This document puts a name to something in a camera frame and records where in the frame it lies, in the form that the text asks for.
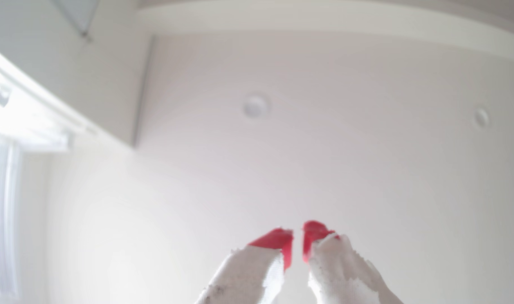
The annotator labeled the white window frame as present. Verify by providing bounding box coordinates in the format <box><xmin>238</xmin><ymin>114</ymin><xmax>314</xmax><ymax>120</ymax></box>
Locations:
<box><xmin>0</xmin><ymin>139</ymin><xmax>22</xmax><ymax>299</ymax></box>

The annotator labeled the white window blind headrail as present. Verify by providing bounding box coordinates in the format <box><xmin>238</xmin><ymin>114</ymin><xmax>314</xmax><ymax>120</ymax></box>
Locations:
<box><xmin>0</xmin><ymin>42</ymin><xmax>98</xmax><ymax>153</ymax></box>

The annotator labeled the gripper finger red white tape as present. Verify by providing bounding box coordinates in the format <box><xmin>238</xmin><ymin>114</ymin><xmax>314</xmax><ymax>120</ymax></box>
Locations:
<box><xmin>195</xmin><ymin>228</ymin><xmax>294</xmax><ymax>304</ymax></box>
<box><xmin>303</xmin><ymin>220</ymin><xmax>403</xmax><ymax>304</ymax></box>

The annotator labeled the round white ceiling light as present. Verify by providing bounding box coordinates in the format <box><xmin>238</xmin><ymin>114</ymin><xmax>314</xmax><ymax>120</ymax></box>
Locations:
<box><xmin>242</xmin><ymin>93</ymin><xmax>270</xmax><ymax>120</ymax></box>
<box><xmin>473</xmin><ymin>107</ymin><xmax>491</xmax><ymax>129</ymax></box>

